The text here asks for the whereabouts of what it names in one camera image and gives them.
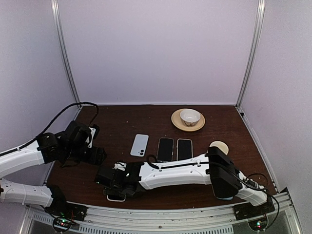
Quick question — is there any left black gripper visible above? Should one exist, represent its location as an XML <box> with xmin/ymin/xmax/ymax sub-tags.
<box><xmin>64</xmin><ymin>145</ymin><xmax>106</xmax><ymax>165</ymax></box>

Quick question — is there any pink phone case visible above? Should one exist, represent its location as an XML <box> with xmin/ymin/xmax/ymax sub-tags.
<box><xmin>106</xmin><ymin>194</ymin><xmax>127</xmax><ymax>202</ymax></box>

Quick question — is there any light blue smartphone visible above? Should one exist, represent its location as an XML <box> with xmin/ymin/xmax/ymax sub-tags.
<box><xmin>130</xmin><ymin>134</ymin><xmax>149</xmax><ymax>157</ymax></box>

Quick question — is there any black smartphone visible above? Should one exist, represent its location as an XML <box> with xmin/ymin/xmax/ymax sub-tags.
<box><xmin>156</xmin><ymin>137</ymin><xmax>175</xmax><ymax>162</ymax></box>
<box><xmin>176</xmin><ymin>138</ymin><xmax>194</xmax><ymax>161</ymax></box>

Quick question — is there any white phone case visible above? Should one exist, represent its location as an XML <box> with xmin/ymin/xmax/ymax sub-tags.
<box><xmin>175</xmin><ymin>137</ymin><xmax>194</xmax><ymax>162</ymax></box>

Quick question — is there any light blue phone case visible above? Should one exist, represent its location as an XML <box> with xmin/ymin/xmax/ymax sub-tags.
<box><xmin>217</xmin><ymin>196</ymin><xmax>233</xmax><ymax>201</ymax></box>

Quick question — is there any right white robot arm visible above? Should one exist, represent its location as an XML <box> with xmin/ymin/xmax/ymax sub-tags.
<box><xmin>95</xmin><ymin>146</ymin><xmax>269</xmax><ymax>215</ymax></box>

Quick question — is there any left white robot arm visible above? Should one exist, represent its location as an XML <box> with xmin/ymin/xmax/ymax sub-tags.
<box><xmin>0</xmin><ymin>121</ymin><xmax>107</xmax><ymax>216</ymax></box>

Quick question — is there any beige ceramic saucer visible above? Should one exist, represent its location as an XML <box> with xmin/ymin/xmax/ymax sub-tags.
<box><xmin>171</xmin><ymin>108</ymin><xmax>205</xmax><ymax>132</ymax></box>

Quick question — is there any white ceramic bowl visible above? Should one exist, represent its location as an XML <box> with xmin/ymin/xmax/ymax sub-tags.
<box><xmin>180</xmin><ymin>109</ymin><xmax>201</xmax><ymax>127</ymax></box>

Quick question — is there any cream ceramic mug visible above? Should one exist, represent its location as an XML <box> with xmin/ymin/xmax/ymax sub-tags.
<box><xmin>209</xmin><ymin>141</ymin><xmax>229</xmax><ymax>155</ymax></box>

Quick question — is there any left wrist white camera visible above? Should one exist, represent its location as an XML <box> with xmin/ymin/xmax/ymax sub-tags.
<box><xmin>85</xmin><ymin>124</ymin><xmax>99</xmax><ymax>148</ymax></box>

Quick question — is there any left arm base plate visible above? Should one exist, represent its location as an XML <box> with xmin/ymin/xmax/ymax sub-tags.
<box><xmin>45</xmin><ymin>203</ymin><xmax>88</xmax><ymax>221</ymax></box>

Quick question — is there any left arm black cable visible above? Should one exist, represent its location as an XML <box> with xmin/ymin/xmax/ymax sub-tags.
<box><xmin>14</xmin><ymin>102</ymin><xmax>99</xmax><ymax>149</ymax></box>

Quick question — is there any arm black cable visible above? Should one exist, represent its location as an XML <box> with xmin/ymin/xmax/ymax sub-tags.
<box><xmin>14</xmin><ymin>102</ymin><xmax>99</xmax><ymax>149</ymax></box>
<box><xmin>236</xmin><ymin>170</ymin><xmax>281</xmax><ymax>220</ymax></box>

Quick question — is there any aluminium front rail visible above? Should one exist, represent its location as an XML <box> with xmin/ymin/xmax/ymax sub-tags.
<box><xmin>18</xmin><ymin>191</ymin><xmax>303</xmax><ymax>234</ymax></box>

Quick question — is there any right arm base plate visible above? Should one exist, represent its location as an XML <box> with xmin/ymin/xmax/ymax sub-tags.
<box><xmin>233</xmin><ymin>198</ymin><xmax>275</xmax><ymax>220</ymax></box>

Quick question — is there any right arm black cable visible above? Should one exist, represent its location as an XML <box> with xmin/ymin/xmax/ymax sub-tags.
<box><xmin>236</xmin><ymin>170</ymin><xmax>281</xmax><ymax>220</ymax></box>

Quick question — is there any left aluminium frame post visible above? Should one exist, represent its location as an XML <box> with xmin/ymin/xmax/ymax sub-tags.
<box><xmin>51</xmin><ymin>0</ymin><xmax>80</xmax><ymax>102</ymax></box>

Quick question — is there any aluminium frame post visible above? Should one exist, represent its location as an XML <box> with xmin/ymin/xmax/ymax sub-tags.
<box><xmin>51</xmin><ymin>0</ymin><xmax>80</xmax><ymax>102</ymax></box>
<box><xmin>235</xmin><ymin>0</ymin><xmax>266</xmax><ymax>109</ymax></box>

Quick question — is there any right aluminium frame post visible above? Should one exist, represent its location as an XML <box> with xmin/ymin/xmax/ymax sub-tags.
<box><xmin>235</xmin><ymin>0</ymin><xmax>266</xmax><ymax>109</ymax></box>

